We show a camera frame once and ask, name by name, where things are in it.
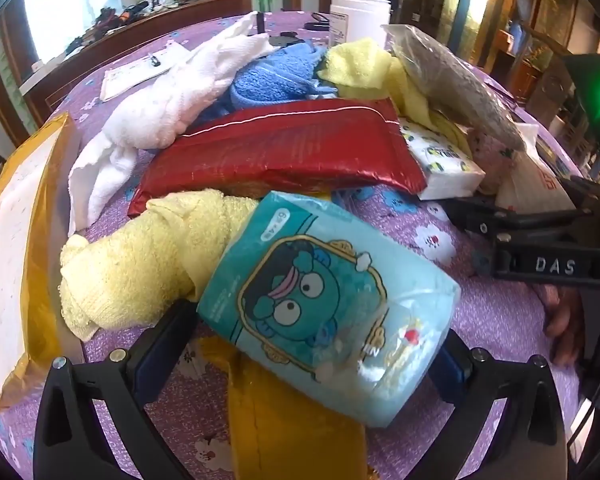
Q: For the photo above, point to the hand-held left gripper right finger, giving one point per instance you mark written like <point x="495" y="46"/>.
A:
<point x="452" y="371"/>

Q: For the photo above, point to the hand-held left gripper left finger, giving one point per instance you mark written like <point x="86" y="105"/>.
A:
<point x="152" y="362"/>

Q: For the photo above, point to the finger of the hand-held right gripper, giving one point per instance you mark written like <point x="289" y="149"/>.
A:
<point x="472" y="212"/>
<point x="485" y="262"/>

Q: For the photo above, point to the white printed tissue pack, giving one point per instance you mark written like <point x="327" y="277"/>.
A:
<point x="445" y="172"/>

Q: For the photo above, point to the pink plush toy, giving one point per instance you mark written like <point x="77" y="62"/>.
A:
<point x="485" y="160"/>

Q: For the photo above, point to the knotted pale yellow towel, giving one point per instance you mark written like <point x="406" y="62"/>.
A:
<point x="130" y="270"/>

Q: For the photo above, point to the blue cartoon tissue pack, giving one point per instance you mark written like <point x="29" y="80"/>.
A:
<point x="330" y="310"/>

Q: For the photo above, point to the golden cardboard box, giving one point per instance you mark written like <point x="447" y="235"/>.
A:
<point x="15" y="260"/>

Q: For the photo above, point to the pale yellow washcloth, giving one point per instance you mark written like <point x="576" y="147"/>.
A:
<point x="355" y="65"/>

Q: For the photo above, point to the red foil package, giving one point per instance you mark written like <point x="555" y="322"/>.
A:
<point x="280" y="150"/>

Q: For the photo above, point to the blue towel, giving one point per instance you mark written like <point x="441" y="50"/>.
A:
<point x="265" y="80"/>

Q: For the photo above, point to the white towel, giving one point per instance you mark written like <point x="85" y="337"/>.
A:
<point x="155" y="115"/>

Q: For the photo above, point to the person's right hand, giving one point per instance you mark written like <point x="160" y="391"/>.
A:
<point x="562" y="320"/>

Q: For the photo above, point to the purple floral tablecloth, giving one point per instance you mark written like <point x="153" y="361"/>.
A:
<point x="480" y="310"/>

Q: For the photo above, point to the white bag with red print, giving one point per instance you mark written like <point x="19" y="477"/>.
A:
<point x="535" y="185"/>

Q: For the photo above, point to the grey packet in clear plastic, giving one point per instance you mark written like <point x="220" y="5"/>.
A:
<point x="445" y="80"/>

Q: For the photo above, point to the golden box lid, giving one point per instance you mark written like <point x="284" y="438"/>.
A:
<point x="280" y="440"/>

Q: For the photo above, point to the white plastic jar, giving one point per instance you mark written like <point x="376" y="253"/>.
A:
<point x="360" y="15"/>

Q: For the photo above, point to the small black device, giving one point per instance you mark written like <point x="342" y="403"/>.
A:
<point x="282" y="39"/>

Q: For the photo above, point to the white notepad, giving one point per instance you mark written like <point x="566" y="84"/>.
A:
<point x="130" y="75"/>

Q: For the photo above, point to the black pen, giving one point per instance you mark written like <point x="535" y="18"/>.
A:
<point x="155" y="59"/>

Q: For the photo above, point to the pile of assorted tools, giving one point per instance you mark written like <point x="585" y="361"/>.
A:
<point x="145" y="7"/>

